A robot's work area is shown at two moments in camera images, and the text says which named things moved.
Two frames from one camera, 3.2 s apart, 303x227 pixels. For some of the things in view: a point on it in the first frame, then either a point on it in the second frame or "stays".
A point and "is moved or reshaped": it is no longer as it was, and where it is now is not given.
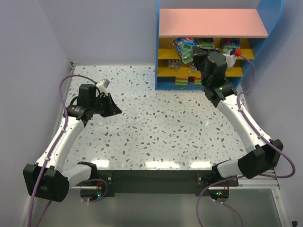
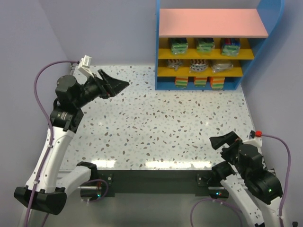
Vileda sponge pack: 207,43 stays
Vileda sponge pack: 184,46 is moved or reshaped
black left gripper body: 107,104 to 103,84
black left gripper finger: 111,109 to 112,86
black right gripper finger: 200,53 to 219,142
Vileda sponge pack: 227,44 stays
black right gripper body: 199,57 to 229,149
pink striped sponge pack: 173,63 stays
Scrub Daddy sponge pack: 197,82 stays
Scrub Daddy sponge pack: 181,82 stays
